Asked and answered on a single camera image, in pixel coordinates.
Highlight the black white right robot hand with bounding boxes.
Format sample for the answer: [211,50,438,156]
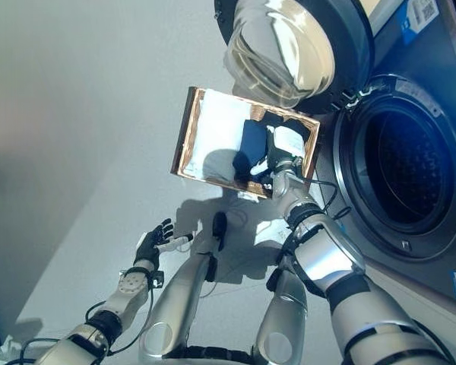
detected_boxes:
[249,125,307,178]

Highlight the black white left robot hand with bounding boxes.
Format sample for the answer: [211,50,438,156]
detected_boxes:
[133,218,195,271]

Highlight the dark blue cloth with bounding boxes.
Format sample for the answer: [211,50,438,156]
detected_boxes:
[233,119,278,183]

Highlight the white cloth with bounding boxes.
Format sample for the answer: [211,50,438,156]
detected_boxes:
[189,89,252,183]

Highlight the dark grey washing machine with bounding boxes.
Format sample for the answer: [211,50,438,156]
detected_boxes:
[311,0,456,309]

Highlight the silver left robot leg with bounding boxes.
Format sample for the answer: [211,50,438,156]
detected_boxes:
[138,211,229,365]

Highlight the round glass washer door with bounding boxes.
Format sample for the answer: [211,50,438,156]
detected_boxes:
[214,0,376,115]

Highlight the rectangular wicker laundry basket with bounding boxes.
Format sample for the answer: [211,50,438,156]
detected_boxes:
[169,86,321,200]

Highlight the blue white energy label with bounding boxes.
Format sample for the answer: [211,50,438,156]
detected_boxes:
[368,0,448,45]

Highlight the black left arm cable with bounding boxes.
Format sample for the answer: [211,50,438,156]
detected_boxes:
[85,281,155,357]

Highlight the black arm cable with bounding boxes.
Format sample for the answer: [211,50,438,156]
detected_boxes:
[85,281,155,357]
[302,178,351,222]

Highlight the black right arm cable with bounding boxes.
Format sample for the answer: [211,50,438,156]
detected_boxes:
[302,178,351,222]

